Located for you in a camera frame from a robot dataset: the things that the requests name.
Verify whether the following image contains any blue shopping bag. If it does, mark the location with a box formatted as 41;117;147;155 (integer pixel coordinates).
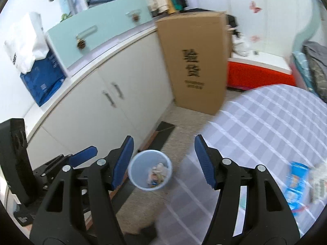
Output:
20;48;66;107

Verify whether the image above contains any pink butterfly sticker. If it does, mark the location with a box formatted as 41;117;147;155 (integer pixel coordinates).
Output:
249;1;263;14

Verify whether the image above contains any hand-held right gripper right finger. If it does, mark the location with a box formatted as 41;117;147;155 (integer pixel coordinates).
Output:
194;134;301;245

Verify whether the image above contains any blue white snack packet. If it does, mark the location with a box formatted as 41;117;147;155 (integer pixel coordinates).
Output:
283;161;311;216

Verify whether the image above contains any teal bunk bed frame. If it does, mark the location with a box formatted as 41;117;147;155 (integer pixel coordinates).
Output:
293;2;327;62

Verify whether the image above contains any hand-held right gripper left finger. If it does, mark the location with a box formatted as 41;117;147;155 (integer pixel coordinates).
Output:
30;136;135;245

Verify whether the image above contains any large cardboard box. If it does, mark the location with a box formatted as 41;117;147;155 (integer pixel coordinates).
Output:
156;11;232;116

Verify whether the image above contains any white plastic bag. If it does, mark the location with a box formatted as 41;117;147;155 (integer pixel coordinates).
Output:
231;32;251;57

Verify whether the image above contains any light blue trash bin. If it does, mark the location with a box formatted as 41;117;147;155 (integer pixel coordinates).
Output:
128;150;172;191

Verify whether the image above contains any yellow hanging garment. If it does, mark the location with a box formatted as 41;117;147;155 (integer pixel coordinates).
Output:
163;0;177;15

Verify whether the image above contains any white low cabinet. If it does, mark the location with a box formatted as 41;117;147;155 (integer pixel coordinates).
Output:
24;26;177;160

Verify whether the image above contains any teal drawer unit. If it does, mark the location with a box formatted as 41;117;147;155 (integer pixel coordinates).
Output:
46;0;153;77

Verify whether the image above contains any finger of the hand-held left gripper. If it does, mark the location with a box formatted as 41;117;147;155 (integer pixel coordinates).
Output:
34;145;98;182

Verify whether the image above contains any white shopping bag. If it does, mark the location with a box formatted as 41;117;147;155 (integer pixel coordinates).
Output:
3;12;50;73

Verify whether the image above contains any grey checked bed sheet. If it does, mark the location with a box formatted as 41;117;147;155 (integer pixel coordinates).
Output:
156;84;327;245

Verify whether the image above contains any red storage box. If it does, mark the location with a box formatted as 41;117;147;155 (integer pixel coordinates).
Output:
226;57;297;91

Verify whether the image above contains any grey blanket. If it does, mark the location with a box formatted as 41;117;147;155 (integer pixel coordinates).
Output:
303;41;327;95

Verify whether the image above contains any white wardrobe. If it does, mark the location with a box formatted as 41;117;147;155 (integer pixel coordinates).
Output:
184;0;318;57

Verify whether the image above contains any black cloth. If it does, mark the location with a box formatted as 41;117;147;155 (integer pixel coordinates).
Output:
226;15;240;35

